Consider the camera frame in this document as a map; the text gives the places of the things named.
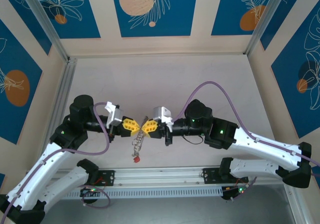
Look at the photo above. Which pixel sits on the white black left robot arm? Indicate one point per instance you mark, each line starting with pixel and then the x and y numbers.
pixel 62 184

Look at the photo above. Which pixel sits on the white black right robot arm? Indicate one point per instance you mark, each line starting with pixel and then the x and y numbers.
pixel 262 143

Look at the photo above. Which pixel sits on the small circuit board green light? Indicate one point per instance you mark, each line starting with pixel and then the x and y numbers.
pixel 88 191
pixel 240 190

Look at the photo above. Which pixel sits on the red key tag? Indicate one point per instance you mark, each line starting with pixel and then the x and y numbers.
pixel 136 159

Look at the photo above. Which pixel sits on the aluminium frame side rail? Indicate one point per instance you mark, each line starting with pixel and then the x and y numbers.
pixel 298 211
pixel 63 91

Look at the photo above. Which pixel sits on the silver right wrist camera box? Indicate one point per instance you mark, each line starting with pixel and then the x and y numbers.
pixel 160 113

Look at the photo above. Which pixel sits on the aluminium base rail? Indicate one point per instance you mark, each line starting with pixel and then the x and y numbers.
pixel 160 177

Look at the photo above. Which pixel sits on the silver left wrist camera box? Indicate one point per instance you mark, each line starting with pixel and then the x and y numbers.
pixel 115 116

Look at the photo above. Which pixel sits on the aluminium frame post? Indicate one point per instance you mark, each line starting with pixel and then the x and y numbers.
pixel 42 16
pixel 268 16

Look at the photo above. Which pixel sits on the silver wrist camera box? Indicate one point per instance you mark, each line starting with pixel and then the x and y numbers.
pixel 160 113
pixel 115 116

